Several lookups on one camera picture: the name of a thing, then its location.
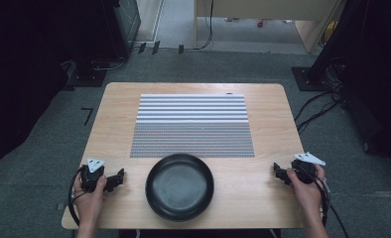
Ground grey striped placemat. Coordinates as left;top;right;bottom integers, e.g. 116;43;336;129
129;93;256;159

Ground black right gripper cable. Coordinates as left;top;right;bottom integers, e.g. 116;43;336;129
296;165;350;238

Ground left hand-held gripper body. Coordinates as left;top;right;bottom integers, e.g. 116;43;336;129
79;157;107;193

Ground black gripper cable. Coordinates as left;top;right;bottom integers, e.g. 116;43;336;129
296;165;350;238
66;166;86;228

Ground person's right hand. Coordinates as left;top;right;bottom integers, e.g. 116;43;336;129
285;164;327;216

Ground yellow object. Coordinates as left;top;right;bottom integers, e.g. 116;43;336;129
321;20;339;48

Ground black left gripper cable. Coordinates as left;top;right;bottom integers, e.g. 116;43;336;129
66;166;86;228

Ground black round plate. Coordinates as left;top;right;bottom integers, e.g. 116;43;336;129
145;153;215;223

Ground white floor cable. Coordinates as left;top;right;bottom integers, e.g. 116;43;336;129
89;57;127;71

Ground black floor cables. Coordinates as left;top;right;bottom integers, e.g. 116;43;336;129
293;56;348;135

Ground light wooden furniture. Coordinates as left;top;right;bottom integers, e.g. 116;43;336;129
194;0;347;55

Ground black hanging cable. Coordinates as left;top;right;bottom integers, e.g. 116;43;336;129
193;0;215;52

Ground dark metal cabinet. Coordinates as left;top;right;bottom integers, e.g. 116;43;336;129
112;0;142;56

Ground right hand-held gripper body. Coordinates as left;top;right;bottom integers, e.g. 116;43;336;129
290;151;326;185

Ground black stand base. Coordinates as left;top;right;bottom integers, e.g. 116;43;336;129
67;59;109;88
291;65;334;92

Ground person's left hand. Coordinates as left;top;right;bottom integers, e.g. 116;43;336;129
71;175;108;223

